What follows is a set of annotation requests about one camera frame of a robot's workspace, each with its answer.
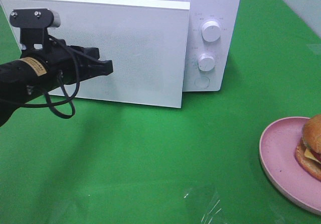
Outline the white microwave door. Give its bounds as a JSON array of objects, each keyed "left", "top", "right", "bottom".
[{"left": 1, "top": 0, "right": 190, "bottom": 108}]

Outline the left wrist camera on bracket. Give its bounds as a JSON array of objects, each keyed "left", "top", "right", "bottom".
[{"left": 10, "top": 8, "right": 61, "bottom": 53}]

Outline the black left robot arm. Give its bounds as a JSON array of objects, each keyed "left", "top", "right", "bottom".
[{"left": 1, "top": 38, "right": 113, "bottom": 125}]

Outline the upper white power knob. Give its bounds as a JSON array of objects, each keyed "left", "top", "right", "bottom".
[{"left": 201, "top": 19, "right": 221, "bottom": 43}]

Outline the white timer knob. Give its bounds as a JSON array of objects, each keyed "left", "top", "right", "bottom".
[{"left": 197, "top": 54, "right": 216, "bottom": 72}]

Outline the round door release button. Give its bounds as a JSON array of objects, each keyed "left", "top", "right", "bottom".
[{"left": 194, "top": 76, "right": 210, "bottom": 89}]

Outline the white microwave oven body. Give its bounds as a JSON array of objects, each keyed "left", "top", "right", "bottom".
[{"left": 172, "top": 0, "right": 240, "bottom": 93}]

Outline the burger with cheese and tomato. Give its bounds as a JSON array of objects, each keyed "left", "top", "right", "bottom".
[{"left": 295, "top": 115, "right": 320, "bottom": 181}]

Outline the clear tape front patch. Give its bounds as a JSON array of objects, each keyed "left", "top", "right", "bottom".
[{"left": 183, "top": 183, "right": 228, "bottom": 223}]

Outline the pink round plate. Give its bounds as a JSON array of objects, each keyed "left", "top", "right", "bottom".
[{"left": 259, "top": 117, "right": 320, "bottom": 215}]

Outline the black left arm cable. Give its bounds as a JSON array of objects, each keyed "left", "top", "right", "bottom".
[{"left": 0, "top": 37, "right": 101, "bottom": 120}]

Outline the clear tape far patch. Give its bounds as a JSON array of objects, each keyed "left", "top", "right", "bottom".
[{"left": 307, "top": 44, "right": 321, "bottom": 55}]

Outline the clear tape patch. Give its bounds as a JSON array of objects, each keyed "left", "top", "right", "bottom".
[
  {"left": 307, "top": 44, "right": 321, "bottom": 55},
  {"left": 183, "top": 183, "right": 228, "bottom": 223}
]

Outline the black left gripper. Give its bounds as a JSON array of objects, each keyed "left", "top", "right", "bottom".
[{"left": 0, "top": 39, "right": 113, "bottom": 104}]

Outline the green table cloth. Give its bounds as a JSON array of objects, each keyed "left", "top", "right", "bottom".
[{"left": 1, "top": 0, "right": 320, "bottom": 223}]

